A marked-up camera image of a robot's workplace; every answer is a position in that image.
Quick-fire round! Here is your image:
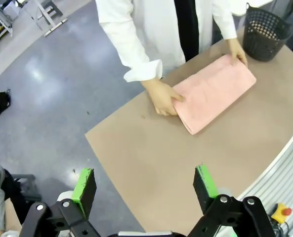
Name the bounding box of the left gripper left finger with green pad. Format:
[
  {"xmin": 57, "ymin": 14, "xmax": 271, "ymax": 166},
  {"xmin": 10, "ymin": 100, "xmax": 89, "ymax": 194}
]
[{"xmin": 20, "ymin": 167, "xmax": 98, "ymax": 237}]

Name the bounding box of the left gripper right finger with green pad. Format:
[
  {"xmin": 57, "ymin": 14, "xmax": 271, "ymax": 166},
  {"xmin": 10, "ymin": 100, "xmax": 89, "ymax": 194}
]
[{"xmin": 188, "ymin": 163, "xmax": 276, "ymax": 237}]

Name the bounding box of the pink terry towel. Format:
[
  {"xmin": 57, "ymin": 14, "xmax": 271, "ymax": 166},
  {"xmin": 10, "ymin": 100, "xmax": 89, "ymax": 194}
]
[{"xmin": 172, "ymin": 54, "xmax": 257, "ymax": 135}]

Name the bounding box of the person's left forearm white sleeve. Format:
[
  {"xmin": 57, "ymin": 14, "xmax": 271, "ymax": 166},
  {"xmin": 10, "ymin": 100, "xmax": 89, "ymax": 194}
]
[{"xmin": 211, "ymin": 0, "xmax": 238, "ymax": 40}]

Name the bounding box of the person's right forearm white sleeve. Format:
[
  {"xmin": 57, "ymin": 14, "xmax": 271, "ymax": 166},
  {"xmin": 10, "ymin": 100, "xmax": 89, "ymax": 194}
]
[{"xmin": 99, "ymin": 21, "xmax": 163, "ymax": 83}]

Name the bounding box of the person's right hand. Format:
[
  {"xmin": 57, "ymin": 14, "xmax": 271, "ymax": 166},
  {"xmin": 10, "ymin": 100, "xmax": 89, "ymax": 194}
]
[{"xmin": 140, "ymin": 78, "xmax": 186, "ymax": 117}]

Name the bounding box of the person's left hand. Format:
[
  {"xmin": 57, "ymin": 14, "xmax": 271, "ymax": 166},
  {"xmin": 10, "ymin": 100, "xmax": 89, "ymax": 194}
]
[{"xmin": 228, "ymin": 38, "xmax": 249, "ymax": 68}]

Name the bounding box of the black step stool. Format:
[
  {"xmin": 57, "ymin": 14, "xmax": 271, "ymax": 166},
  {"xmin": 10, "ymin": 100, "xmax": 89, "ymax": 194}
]
[{"xmin": 11, "ymin": 174, "xmax": 42, "ymax": 203}]

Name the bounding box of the brown cardboard carton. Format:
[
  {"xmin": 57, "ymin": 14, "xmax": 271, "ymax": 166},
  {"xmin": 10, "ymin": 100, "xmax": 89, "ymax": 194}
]
[{"xmin": 2, "ymin": 199, "xmax": 22, "ymax": 233}]

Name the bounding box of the yellow emergency stop button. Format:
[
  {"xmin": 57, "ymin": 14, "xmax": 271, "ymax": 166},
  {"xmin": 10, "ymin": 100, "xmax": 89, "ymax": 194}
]
[{"xmin": 271, "ymin": 203, "xmax": 293, "ymax": 226}]

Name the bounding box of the black garment on floor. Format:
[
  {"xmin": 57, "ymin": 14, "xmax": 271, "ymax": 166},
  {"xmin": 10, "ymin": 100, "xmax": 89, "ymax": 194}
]
[{"xmin": 0, "ymin": 90, "xmax": 11, "ymax": 119}]

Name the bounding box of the dark grey perforated laundry basket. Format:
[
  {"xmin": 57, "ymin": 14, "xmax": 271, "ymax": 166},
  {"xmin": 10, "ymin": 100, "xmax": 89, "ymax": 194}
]
[{"xmin": 242, "ymin": 2, "xmax": 293, "ymax": 63}]

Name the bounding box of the person's torso in white shirt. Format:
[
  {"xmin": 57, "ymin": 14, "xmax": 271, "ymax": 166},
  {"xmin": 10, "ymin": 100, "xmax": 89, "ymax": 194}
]
[{"xmin": 95, "ymin": 0, "xmax": 221, "ymax": 62}]

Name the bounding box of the white workbench with legs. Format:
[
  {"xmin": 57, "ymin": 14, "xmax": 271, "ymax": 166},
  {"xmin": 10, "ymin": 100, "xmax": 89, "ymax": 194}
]
[{"xmin": 0, "ymin": 0, "xmax": 68, "ymax": 38}]

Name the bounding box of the aluminium frame rail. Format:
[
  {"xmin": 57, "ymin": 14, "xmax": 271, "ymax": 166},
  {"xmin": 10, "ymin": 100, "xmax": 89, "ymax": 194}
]
[{"xmin": 236, "ymin": 122, "xmax": 293, "ymax": 237}]

